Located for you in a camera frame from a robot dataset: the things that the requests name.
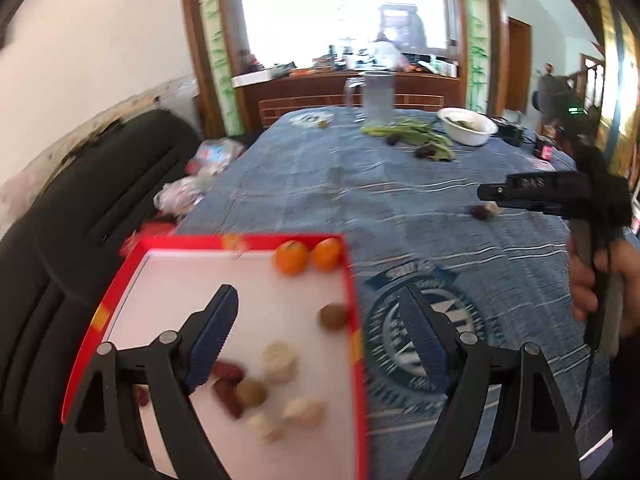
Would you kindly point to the white fruit piece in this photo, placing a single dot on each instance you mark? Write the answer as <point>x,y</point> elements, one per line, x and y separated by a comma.
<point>303,411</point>
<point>278,361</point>
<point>263,426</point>
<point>494,208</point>

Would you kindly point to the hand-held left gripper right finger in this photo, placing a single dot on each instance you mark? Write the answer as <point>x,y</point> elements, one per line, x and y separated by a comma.
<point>422,340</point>

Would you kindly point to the brown longan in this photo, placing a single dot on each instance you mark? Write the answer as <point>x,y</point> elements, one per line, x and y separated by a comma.
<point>251,392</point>
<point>334,316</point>

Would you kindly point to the black sofa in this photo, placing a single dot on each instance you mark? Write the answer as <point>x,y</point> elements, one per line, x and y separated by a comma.
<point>60,260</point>

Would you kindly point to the green vegetable stalks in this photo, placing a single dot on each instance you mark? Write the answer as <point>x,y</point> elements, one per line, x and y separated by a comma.
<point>415,132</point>

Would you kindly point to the wooden staircase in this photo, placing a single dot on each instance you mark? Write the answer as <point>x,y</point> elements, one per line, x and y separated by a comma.
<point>590,77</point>

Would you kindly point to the clear plastic bag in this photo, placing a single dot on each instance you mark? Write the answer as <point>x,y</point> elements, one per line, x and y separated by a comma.
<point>215,155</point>
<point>180,194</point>

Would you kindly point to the glass plate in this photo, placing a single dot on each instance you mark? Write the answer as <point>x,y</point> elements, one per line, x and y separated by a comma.
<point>310,119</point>

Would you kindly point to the bamboo print door frame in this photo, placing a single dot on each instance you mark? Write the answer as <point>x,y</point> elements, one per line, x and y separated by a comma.
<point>212,50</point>

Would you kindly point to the person's right hand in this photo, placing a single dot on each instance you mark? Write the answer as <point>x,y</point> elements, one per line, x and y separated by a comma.
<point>582,285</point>

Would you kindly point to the orange tangerine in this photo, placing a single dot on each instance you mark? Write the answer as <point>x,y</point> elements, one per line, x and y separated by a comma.
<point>326,254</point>
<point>290,258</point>

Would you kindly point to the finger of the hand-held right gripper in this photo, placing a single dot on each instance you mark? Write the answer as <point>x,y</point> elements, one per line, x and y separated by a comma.
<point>540,191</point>

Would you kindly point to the dark purple vegetable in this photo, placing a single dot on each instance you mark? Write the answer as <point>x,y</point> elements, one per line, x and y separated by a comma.
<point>393,140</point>

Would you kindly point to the blue striped tablecloth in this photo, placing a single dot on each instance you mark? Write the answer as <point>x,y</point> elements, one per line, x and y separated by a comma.
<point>400,210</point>

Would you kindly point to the wooden chair back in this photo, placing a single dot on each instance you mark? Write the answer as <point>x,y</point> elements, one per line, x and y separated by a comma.
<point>310,87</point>

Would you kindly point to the clear plastic pitcher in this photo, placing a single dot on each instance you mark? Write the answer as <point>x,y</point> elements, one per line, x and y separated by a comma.
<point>377,97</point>

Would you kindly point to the black box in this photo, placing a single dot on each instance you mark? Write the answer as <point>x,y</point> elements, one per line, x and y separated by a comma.
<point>510,132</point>

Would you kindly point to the red box with white inside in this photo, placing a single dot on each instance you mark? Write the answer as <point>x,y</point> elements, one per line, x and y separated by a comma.
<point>165,300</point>

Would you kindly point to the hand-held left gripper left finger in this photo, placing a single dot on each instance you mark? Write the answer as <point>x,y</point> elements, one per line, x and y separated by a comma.
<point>212,340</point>

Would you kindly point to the brown wooden door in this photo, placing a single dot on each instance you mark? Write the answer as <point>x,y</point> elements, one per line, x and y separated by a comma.
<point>517,70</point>

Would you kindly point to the white countertop slab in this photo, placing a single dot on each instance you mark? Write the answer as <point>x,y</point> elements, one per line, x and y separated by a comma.
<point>260,79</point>

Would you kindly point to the red date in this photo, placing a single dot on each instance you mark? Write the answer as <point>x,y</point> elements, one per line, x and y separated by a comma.
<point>142,395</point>
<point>227,400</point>
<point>229,370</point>
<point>479,212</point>

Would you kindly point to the red label jar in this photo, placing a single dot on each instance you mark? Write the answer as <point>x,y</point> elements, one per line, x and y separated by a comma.
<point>543,150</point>

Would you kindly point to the white bowl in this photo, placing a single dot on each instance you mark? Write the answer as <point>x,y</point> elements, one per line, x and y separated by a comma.
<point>467,127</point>

